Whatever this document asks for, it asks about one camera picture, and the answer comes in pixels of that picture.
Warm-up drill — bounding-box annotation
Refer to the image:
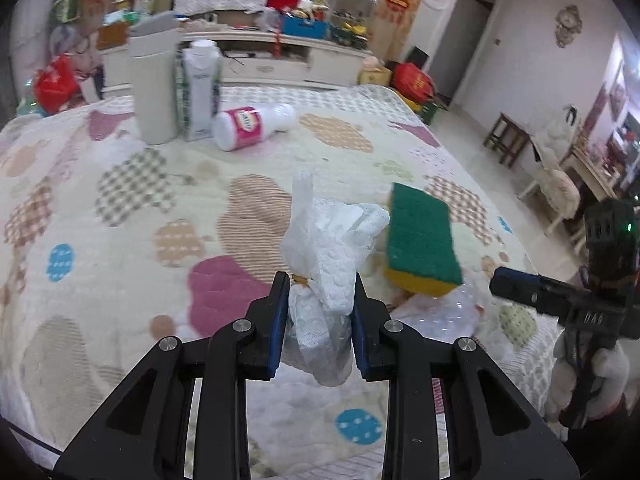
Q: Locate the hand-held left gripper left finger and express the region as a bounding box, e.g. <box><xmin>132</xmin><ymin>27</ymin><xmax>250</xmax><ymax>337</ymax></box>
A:
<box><xmin>52</xmin><ymin>271</ymin><xmax>292</xmax><ymax>480</ymax></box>

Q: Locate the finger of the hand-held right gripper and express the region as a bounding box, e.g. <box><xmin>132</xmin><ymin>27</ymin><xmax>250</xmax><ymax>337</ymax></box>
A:
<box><xmin>489</xmin><ymin>266</ymin><xmax>570</xmax><ymax>317</ymax></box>

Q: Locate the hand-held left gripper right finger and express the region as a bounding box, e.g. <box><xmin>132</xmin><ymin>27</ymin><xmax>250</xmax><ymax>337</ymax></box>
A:
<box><xmin>351</xmin><ymin>272</ymin><xmax>576</xmax><ymax>480</ymax></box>

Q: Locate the white tissue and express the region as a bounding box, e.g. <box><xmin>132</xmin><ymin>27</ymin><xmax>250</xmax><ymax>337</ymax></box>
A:
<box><xmin>279</xmin><ymin>169</ymin><xmax>391</xmax><ymax>389</ymax></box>

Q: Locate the person's right forearm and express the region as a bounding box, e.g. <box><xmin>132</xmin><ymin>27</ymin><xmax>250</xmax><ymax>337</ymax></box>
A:
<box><xmin>564</xmin><ymin>400</ymin><xmax>640</xmax><ymax>480</ymax></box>

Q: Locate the person's right hand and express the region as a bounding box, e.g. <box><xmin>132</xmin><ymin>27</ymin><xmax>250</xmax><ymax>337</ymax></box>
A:
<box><xmin>544</xmin><ymin>332</ymin><xmax>632</xmax><ymax>422</ymax></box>

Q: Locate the clear plastic bag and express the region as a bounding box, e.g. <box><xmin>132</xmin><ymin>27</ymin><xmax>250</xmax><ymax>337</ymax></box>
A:
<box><xmin>390</xmin><ymin>280</ymin><xmax>489</xmax><ymax>342</ymax></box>

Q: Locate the cream chair floral cushion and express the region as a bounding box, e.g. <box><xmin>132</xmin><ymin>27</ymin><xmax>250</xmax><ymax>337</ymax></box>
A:
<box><xmin>517</xmin><ymin>105</ymin><xmax>582</xmax><ymax>234</ymax></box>

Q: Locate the green yellow sponge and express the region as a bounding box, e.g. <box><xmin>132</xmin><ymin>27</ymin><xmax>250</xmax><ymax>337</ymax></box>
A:
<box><xmin>384</xmin><ymin>182</ymin><xmax>464</xmax><ymax>297</ymax></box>

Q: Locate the cream side table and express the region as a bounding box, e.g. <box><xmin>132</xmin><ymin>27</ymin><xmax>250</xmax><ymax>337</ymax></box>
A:
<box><xmin>560</xmin><ymin>135</ymin><xmax>624</xmax><ymax>252</ymax></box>

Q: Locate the dark wooden stool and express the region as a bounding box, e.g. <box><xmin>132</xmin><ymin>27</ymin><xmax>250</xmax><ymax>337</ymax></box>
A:
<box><xmin>484</xmin><ymin>112</ymin><xmax>531</xmax><ymax>167</ymax></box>

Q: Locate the white bottle pink label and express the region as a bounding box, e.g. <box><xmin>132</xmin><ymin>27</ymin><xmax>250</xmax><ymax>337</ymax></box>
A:
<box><xmin>212</xmin><ymin>103</ymin><xmax>297</xmax><ymax>152</ymax></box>

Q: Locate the red gift bag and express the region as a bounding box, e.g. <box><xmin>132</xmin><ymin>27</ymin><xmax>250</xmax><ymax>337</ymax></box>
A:
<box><xmin>391</xmin><ymin>61</ymin><xmax>435</xmax><ymax>104</ymax></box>

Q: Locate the dark door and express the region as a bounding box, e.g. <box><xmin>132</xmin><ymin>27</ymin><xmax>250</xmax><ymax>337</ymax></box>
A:
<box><xmin>440</xmin><ymin>0</ymin><xmax>501</xmax><ymax>106</ymax></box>

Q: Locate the black box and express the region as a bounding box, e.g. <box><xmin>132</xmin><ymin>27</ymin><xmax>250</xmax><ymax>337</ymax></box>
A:
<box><xmin>402</xmin><ymin>46</ymin><xmax>430</xmax><ymax>69</ymax></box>

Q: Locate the open cardboard box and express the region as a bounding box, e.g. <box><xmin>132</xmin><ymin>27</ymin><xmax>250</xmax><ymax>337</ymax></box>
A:
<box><xmin>357</xmin><ymin>57</ymin><xmax>394</xmax><ymax>87</ymax></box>

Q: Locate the white green milk carton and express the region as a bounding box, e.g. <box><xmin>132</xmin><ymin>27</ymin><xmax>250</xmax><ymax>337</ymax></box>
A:
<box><xmin>173</xmin><ymin>40</ymin><xmax>225</xmax><ymax>142</ymax></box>

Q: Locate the cream television cabinet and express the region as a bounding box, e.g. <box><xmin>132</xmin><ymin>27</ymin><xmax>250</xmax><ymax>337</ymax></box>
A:
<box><xmin>100</xmin><ymin>30</ymin><xmax>374</xmax><ymax>94</ymax></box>

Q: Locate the metal shelf rack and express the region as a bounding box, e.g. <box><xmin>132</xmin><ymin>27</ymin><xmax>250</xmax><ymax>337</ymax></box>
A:
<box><xmin>325</xmin><ymin>0</ymin><xmax>381</xmax><ymax>51</ymax></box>

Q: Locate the blue plastic crate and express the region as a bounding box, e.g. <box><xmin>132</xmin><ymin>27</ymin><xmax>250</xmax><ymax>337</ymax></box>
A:
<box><xmin>280</xmin><ymin>14</ymin><xmax>329</xmax><ymax>40</ymax></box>

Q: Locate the red plastic bag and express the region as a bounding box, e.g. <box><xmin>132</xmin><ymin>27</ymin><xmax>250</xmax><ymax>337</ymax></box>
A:
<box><xmin>34</xmin><ymin>55</ymin><xmax>81</xmax><ymax>115</ymax></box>

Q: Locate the brown box on cabinet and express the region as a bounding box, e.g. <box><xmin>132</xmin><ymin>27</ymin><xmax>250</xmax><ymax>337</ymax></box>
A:
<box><xmin>95</xmin><ymin>20</ymin><xmax>131</xmax><ymax>51</ymax></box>

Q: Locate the large framed wall picture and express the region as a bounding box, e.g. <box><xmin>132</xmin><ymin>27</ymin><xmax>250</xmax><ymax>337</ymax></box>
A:
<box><xmin>607</xmin><ymin>60</ymin><xmax>629</xmax><ymax>121</ymax></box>

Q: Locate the ornate wall clock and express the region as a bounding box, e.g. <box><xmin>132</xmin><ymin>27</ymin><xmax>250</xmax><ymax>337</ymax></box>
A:
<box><xmin>555</xmin><ymin>5</ymin><xmax>584</xmax><ymax>49</ymax></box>

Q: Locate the black cable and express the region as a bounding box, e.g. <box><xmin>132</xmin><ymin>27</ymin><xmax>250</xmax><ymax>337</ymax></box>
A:
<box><xmin>0</xmin><ymin>417</ymin><xmax>64</xmax><ymax>464</ymax></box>

